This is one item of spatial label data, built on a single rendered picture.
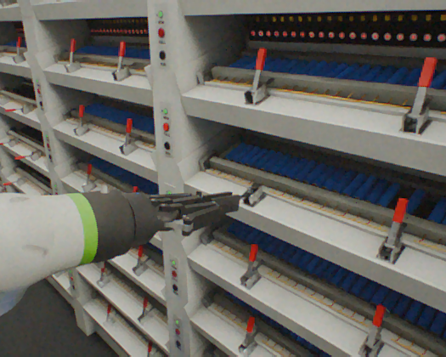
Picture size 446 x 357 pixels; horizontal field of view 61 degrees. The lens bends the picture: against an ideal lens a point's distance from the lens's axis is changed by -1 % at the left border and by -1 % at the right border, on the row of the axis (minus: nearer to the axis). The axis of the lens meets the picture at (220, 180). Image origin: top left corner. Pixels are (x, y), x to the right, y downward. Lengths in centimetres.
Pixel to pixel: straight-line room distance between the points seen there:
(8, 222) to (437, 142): 49
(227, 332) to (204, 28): 70
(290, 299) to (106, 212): 45
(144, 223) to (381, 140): 34
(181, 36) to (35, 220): 48
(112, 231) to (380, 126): 38
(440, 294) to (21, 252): 52
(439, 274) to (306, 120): 29
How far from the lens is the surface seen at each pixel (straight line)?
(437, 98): 59
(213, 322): 103
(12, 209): 45
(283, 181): 74
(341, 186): 72
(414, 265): 62
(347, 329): 76
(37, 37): 140
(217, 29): 86
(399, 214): 60
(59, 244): 46
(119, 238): 50
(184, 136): 82
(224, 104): 71
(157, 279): 118
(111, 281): 152
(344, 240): 65
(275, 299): 81
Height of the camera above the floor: 125
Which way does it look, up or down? 22 degrees down
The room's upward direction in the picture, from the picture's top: straight up
